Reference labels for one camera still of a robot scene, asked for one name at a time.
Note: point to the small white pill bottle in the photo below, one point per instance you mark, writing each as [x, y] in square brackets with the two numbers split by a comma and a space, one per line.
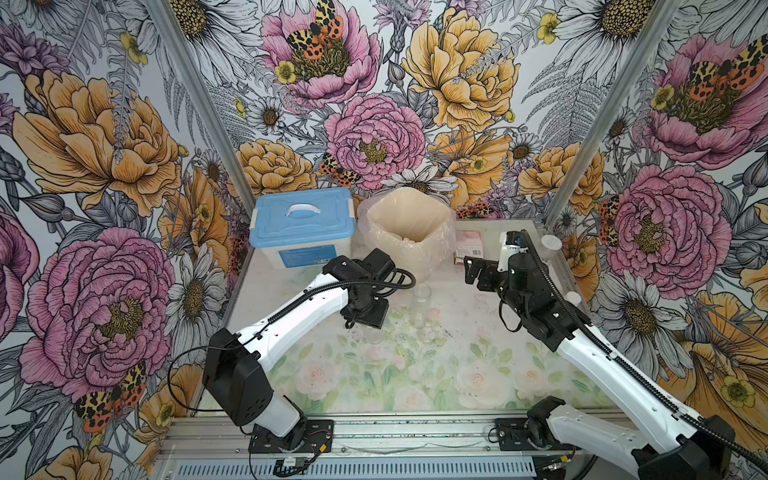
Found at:
[574, 298]

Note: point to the clear jar with dried flowers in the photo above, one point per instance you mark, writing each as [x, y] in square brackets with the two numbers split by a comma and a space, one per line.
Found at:
[420, 305]

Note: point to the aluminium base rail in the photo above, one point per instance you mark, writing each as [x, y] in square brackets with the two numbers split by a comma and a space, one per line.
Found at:
[451, 446]

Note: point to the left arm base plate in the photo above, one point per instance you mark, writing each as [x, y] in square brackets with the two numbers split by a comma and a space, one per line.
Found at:
[309, 436]

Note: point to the tall jar with white lid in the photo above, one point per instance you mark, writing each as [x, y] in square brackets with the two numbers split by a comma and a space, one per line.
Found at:
[550, 247]

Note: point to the pink tea packet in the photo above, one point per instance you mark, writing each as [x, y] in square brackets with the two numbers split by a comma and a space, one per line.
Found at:
[469, 243]

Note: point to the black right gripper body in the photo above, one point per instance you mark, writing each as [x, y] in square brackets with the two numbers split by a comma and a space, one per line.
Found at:
[498, 282]

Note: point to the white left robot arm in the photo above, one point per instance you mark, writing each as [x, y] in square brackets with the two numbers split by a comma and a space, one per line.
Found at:
[237, 364]

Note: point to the blue lidded storage box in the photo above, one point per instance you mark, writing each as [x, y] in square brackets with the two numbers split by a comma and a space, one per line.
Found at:
[303, 228]

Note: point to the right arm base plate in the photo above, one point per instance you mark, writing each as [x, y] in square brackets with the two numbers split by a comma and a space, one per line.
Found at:
[524, 434]

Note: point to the bin with plastic liner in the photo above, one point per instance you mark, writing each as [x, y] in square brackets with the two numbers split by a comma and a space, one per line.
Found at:
[416, 230]

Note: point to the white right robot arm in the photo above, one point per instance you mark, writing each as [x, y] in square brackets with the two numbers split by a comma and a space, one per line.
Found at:
[668, 440]

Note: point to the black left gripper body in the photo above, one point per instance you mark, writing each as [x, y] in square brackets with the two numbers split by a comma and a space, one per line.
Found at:
[367, 311]

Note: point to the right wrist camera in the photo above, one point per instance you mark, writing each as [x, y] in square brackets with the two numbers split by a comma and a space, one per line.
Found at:
[512, 244]

